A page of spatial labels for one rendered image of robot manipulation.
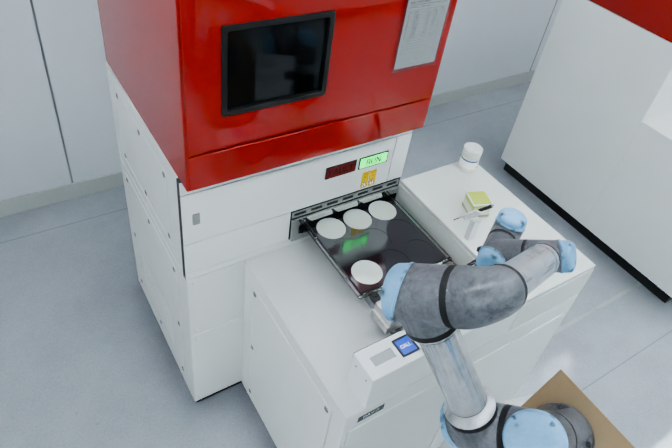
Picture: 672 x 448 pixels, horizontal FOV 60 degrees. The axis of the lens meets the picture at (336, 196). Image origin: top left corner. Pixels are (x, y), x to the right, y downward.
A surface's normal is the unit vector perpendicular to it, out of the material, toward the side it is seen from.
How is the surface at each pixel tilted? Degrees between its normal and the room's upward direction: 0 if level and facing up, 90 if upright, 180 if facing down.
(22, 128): 90
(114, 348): 0
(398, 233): 0
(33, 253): 0
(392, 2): 90
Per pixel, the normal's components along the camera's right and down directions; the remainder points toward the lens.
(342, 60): 0.52, 0.61
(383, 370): 0.12, -0.75
